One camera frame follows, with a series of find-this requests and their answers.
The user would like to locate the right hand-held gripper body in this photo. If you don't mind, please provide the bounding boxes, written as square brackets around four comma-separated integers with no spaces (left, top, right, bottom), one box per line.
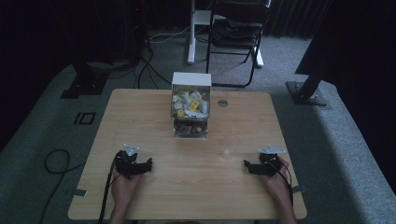
[252,143,288,178]

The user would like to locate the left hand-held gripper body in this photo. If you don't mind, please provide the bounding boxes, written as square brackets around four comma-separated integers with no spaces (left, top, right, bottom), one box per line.
[114,143,148,180]

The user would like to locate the person's right hand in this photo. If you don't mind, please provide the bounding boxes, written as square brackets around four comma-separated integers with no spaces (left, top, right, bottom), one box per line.
[259,155,291,207]

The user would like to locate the person's left hand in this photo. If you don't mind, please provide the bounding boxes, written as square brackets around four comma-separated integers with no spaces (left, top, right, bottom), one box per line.
[110,167,145,210]

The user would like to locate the wooden table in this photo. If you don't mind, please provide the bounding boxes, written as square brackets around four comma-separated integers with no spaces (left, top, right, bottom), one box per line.
[67,88,308,221]

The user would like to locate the pile of dark packets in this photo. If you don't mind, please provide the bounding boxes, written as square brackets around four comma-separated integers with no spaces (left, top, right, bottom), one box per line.
[174,119,207,137]

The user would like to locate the pile of white yellow packets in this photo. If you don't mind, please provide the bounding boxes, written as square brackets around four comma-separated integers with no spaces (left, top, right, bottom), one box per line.
[172,86,209,119]

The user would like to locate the black stand with bolted base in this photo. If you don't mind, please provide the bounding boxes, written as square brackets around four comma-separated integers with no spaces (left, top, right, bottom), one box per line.
[285,59,332,108]

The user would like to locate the black stand base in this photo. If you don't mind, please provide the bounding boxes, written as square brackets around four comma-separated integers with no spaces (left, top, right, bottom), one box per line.
[60,61,110,100]

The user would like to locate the white dispenser box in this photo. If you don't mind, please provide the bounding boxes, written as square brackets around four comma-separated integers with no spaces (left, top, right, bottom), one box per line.
[169,71,213,141]

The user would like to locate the black folding chair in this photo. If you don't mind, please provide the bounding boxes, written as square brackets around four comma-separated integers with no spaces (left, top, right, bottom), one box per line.
[205,0,271,89]

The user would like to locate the right hand-held gripper cable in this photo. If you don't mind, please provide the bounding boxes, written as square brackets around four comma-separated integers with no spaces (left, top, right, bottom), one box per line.
[270,158,295,207]

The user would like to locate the hand-held gripper cable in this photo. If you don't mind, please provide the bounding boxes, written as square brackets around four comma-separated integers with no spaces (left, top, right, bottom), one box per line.
[270,158,295,207]
[98,152,123,224]

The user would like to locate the left hand-held gripper cable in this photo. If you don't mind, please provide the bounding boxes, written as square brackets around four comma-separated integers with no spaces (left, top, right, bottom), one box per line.
[98,152,123,224]

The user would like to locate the black floor cable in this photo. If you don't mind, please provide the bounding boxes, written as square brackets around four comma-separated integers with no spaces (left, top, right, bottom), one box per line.
[38,148,87,224]

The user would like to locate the bundle of floor cables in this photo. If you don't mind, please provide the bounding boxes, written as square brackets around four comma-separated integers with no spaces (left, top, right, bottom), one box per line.
[87,24,192,91]

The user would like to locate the white desk frame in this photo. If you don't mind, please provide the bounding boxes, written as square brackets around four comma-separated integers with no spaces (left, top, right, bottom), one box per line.
[187,0,265,69]

